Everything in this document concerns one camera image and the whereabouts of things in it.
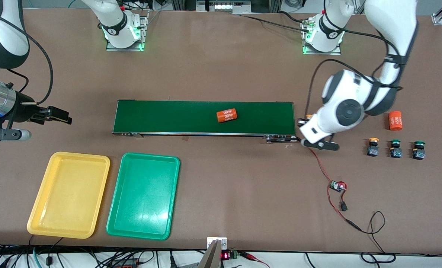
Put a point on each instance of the white framed light unit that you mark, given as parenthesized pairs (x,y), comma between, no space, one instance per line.
(223,6)

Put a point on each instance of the small green circuit board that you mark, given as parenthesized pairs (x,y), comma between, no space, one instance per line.
(338,185)

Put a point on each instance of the aluminium camera bracket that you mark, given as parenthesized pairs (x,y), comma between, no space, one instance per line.
(211,257)

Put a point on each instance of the green plastic tray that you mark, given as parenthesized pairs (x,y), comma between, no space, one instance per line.
(143,201)

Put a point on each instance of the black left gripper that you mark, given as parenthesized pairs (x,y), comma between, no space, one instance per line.
(300,124)

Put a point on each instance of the orange power strip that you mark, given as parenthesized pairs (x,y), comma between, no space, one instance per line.
(126,264)

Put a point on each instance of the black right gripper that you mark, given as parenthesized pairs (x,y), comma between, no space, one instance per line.
(21,111)

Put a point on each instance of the green conveyor belt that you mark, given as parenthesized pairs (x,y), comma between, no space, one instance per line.
(169,117)

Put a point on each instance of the small black plug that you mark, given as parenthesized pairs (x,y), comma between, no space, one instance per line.
(343,206)

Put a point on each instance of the red clip lead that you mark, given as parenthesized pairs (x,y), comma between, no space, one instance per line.
(249,255)

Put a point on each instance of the red digit display module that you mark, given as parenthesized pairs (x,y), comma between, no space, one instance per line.
(225,255)

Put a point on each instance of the orange printed cylinder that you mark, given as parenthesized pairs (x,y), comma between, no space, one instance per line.
(226,115)
(395,121)

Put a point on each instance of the aluminium base plate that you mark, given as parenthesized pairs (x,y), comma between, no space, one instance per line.
(319,53)
(113,48)

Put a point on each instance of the yellow plastic tray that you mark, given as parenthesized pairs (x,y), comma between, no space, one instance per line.
(72,208)

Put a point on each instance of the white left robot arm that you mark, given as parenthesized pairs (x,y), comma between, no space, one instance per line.
(325,126)

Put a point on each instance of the green push button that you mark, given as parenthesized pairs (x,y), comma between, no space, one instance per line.
(419,151)
(395,149)

